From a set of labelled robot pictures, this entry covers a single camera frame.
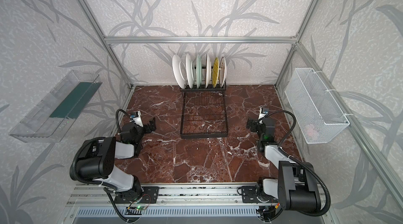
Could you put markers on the aluminium cage frame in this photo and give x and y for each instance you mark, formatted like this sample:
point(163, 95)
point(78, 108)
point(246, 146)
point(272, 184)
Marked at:
point(385, 172)

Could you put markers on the clear plastic wall bin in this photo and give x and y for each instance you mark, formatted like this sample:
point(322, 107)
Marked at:
point(50, 120)

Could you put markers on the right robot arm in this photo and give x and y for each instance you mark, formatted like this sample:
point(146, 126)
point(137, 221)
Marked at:
point(297, 187)

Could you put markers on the black wire dish rack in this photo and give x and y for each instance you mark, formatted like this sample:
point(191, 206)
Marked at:
point(204, 111)

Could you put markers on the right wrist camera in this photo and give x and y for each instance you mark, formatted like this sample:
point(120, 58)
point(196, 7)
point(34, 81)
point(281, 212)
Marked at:
point(263, 112)

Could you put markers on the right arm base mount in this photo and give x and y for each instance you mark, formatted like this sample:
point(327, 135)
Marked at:
point(249, 195)

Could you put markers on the large white orange sunburst plate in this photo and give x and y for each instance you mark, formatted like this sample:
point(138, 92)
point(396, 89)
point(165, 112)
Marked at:
point(208, 69)

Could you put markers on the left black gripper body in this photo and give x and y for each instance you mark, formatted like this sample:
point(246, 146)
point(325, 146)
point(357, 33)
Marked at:
point(140, 132)

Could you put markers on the mint green flower plate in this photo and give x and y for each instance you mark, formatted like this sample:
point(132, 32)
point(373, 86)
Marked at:
point(198, 71)

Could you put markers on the yellow green woven plate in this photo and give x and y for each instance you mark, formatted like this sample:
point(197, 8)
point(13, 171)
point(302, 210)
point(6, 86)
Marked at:
point(215, 74)

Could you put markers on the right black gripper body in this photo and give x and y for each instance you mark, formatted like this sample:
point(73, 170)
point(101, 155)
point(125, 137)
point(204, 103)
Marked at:
point(256, 127)

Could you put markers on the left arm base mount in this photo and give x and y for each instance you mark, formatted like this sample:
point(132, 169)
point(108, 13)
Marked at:
point(148, 195)

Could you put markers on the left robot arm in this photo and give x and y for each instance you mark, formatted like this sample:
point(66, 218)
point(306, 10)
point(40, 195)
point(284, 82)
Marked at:
point(94, 161)

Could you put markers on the white wire mesh basket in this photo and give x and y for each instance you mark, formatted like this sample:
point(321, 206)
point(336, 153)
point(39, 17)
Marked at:
point(312, 103)

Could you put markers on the white plate green lettered rim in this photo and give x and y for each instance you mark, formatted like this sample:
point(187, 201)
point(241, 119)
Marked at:
point(190, 71)

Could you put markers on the small white orange sunburst plate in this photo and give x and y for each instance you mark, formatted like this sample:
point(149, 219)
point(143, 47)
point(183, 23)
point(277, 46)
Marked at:
point(222, 72)

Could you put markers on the pink object in basket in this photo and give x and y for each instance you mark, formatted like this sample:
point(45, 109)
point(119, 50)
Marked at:
point(311, 132)

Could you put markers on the aluminium front rail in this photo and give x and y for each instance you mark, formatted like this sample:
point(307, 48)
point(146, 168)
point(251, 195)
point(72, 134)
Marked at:
point(175, 194)

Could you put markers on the white plate grey flower outline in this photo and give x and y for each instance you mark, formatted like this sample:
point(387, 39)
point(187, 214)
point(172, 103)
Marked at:
point(177, 66)

